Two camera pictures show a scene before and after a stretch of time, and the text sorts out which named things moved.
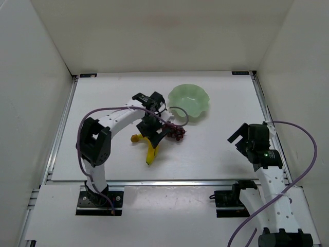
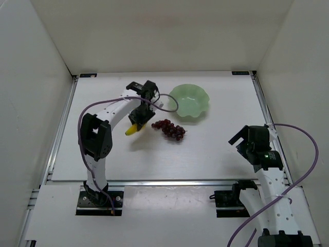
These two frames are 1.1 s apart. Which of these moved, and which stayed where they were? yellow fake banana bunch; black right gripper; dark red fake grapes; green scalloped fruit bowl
Moved: yellow fake banana bunch
Stayed: black right gripper; green scalloped fruit bowl; dark red fake grapes
